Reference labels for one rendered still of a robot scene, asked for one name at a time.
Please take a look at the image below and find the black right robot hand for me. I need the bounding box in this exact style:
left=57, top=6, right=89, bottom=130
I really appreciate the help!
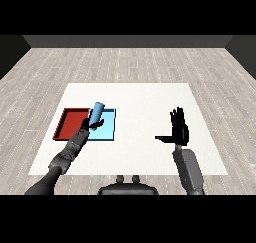
left=154, top=106, right=190, bottom=147

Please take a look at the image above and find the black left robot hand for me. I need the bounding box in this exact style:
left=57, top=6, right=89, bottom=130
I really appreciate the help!
left=80, top=117, right=106, bottom=132

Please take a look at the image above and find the light blue can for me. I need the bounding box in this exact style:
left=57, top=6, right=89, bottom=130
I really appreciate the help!
left=88, top=101, right=106, bottom=131

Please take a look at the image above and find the red shallow open box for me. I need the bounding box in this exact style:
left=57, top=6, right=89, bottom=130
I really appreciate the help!
left=52, top=107, right=91, bottom=142

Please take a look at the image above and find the light blue shallow open box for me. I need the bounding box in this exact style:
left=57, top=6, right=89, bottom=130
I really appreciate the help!
left=85, top=108, right=117, bottom=142

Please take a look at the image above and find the dark grey robot body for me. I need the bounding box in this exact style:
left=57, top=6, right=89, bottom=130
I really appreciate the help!
left=97, top=175, right=160, bottom=196

